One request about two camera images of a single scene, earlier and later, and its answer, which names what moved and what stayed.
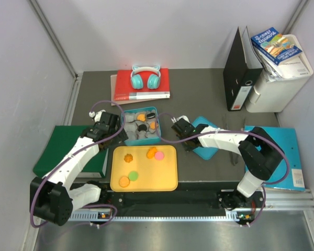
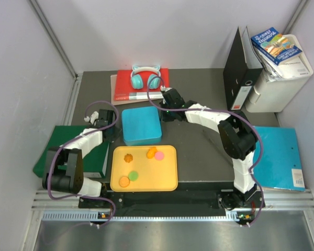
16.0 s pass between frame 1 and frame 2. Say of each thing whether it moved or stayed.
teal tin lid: moved
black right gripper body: moved
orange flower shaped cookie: stayed
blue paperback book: stayed
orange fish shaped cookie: stayed
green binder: stayed
